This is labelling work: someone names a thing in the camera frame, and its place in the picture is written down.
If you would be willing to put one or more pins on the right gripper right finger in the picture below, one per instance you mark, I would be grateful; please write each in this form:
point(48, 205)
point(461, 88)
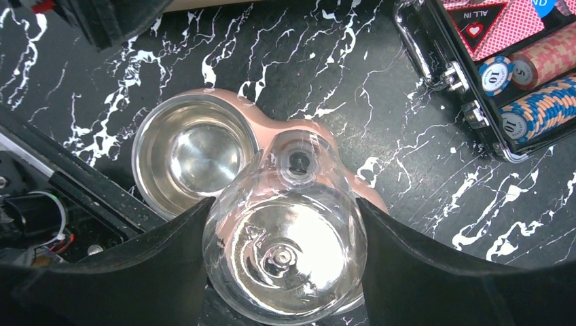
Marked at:
point(411, 279)

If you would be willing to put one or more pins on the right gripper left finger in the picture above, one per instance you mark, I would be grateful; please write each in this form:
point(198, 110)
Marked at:
point(156, 278)

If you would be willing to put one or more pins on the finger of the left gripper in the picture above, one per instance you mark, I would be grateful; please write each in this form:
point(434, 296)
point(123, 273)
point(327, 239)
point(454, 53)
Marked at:
point(108, 23)

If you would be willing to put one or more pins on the clear plastic bottle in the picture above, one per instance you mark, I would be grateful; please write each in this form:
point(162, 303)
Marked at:
point(284, 243)

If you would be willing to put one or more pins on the steel pet bowl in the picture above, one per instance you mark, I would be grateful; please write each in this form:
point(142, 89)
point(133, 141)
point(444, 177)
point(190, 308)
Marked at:
point(190, 147)

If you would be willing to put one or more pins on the pink double bowl holder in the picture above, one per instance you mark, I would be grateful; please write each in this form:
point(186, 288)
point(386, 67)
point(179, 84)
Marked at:
point(263, 127)

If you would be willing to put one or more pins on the black poker chip case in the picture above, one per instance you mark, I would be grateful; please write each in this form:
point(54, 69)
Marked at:
point(511, 63)

